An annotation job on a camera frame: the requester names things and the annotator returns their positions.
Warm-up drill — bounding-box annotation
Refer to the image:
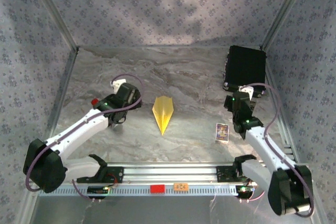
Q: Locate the aluminium mounting rail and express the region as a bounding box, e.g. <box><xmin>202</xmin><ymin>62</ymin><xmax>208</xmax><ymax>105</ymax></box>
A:
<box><xmin>62</xmin><ymin>162</ymin><xmax>271</xmax><ymax>186</ymax></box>

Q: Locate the slotted grey cable duct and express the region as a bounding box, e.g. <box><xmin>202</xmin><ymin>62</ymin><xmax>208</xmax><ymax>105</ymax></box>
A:
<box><xmin>52</xmin><ymin>185</ymin><xmax>238</xmax><ymax>197</ymax></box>

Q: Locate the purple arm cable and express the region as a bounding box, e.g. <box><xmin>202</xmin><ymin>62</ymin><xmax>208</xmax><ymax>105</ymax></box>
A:
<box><xmin>25</xmin><ymin>73</ymin><xmax>145</xmax><ymax>201</ymax></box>
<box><xmin>237</xmin><ymin>82</ymin><xmax>316</xmax><ymax>217</ymax></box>

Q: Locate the playing card box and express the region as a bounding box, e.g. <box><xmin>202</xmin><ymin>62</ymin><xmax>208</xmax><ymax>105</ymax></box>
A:
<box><xmin>215</xmin><ymin>123</ymin><xmax>229</xmax><ymax>142</ymax></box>

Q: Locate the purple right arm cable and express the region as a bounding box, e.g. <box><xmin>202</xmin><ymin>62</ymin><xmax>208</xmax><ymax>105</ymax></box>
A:
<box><xmin>237</xmin><ymin>82</ymin><xmax>316</xmax><ymax>217</ymax></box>

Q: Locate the yellow paper sheet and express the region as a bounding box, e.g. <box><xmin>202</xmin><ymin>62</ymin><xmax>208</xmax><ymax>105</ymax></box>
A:
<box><xmin>152</xmin><ymin>95</ymin><xmax>174</xmax><ymax>136</ymax></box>

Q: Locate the aluminium frame post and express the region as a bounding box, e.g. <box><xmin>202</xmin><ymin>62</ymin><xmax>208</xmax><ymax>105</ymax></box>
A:
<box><xmin>26</xmin><ymin>0</ymin><xmax>80</xmax><ymax>53</ymax></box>
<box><xmin>261</xmin><ymin>0</ymin><xmax>313</xmax><ymax>50</ymax></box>

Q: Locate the aluminium table side rail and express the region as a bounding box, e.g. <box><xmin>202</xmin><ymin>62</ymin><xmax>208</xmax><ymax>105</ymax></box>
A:
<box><xmin>39</xmin><ymin>49</ymin><xmax>79</xmax><ymax>164</ymax></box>
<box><xmin>264</xmin><ymin>49</ymin><xmax>299</xmax><ymax>163</ymax></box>

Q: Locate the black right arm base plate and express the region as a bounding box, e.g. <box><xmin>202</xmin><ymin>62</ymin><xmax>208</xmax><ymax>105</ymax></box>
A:
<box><xmin>215</xmin><ymin>166</ymin><xmax>245</xmax><ymax>183</ymax></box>

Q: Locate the small circuit board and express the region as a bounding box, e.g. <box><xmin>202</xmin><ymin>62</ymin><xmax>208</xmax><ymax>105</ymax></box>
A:
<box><xmin>87</xmin><ymin>186</ymin><xmax>109</xmax><ymax>195</ymax></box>
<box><xmin>235</xmin><ymin>185</ymin><xmax>255</xmax><ymax>195</ymax></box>

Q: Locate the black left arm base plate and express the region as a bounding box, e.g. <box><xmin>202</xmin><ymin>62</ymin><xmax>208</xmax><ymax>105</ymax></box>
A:
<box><xmin>76</xmin><ymin>166</ymin><xmax>124</xmax><ymax>184</ymax></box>

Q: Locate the black hard case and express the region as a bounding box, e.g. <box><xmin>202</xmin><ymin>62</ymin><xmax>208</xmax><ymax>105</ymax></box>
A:
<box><xmin>222</xmin><ymin>45</ymin><xmax>267</xmax><ymax>98</ymax></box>

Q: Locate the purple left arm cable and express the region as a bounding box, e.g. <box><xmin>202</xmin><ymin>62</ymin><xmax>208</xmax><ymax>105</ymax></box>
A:
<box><xmin>25</xmin><ymin>73</ymin><xmax>145</xmax><ymax>201</ymax></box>

